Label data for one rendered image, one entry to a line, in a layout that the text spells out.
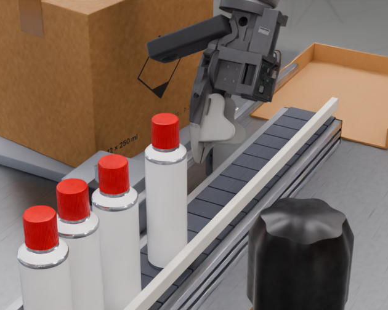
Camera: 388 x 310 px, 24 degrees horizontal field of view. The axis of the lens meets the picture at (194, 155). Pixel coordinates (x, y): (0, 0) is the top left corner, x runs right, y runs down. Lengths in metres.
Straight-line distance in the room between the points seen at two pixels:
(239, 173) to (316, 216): 0.65
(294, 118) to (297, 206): 0.81
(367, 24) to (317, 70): 2.67
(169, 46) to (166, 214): 0.22
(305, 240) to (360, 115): 0.98
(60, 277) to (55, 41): 0.53
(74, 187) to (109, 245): 0.10
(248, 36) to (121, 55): 0.29
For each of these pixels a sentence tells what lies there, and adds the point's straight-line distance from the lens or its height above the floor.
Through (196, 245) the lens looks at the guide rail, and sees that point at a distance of 1.13.
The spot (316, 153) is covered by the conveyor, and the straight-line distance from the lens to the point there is 1.45.
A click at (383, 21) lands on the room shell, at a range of 4.54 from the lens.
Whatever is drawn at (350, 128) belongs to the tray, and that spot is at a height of 0.83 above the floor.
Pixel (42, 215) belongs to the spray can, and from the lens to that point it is 0.89.
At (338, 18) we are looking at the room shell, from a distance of 4.54.
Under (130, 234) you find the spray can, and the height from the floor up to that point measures 1.00.
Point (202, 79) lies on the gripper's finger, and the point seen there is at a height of 1.10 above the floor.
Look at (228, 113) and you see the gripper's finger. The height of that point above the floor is 1.04.
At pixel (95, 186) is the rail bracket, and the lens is 1.15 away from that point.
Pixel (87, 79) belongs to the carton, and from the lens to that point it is 1.34.
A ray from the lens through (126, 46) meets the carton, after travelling 1.37.
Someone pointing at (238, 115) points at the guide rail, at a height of 0.96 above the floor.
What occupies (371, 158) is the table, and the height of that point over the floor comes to 0.83.
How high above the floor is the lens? 1.56
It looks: 29 degrees down
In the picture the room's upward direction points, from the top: straight up
